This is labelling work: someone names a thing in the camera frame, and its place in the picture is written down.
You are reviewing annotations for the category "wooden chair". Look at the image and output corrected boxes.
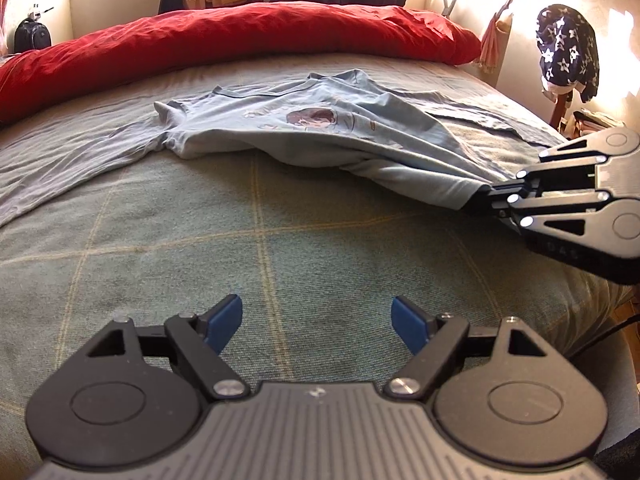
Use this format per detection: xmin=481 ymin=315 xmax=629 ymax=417
xmin=549 ymin=87 xmax=577 ymax=130

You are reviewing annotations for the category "black cable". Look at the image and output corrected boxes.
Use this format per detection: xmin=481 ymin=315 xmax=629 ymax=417
xmin=570 ymin=312 xmax=640 ymax=361

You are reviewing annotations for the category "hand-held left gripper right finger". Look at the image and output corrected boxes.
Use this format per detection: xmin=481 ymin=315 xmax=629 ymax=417
xmin=384 ymin=296 xmax=543 ymax=398

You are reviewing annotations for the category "pink hanging cloth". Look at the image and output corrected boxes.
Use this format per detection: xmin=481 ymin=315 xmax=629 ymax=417
xmin=474 ymin=2 xmax=514 ymax=75

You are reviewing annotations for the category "bed with plaid sheet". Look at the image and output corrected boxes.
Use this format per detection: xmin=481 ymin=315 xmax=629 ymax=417
xmin=0 ymin=52 xmax=636 ymax=466

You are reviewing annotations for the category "light blue cartoon print shirt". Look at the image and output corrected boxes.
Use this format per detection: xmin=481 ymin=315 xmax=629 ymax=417
xmin=0 ymin=69 xmax=568 ymax=228

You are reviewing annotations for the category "pile of folded clothes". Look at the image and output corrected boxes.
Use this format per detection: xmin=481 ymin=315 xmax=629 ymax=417
xmin=572 ymin=109 xmax=627 ymax=140

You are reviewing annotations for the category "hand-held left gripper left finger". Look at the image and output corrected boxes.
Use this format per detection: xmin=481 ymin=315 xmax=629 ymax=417
xmin=87 ymin=294 xmax=251 ymax=401

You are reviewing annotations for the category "black bag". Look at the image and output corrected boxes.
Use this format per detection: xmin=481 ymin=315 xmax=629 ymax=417
xmin=13 ymin=16 xmax=52 ymax=54

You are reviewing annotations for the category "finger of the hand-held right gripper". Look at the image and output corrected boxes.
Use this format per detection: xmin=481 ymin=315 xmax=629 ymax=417
xmin=466 ymin=191 xmax=614 ymax=239
xmin=486 ymin=132 xmax=609 ymax=199

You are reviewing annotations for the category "navy star print cloth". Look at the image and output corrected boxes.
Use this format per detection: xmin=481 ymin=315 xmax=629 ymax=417
xmin=536 ymin=4 xmax=600 ymax=103

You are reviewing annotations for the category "red duvet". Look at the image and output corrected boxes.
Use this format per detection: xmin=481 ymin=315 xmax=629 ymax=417
xmin=0 ymin=1 xmax=483 ymax=127

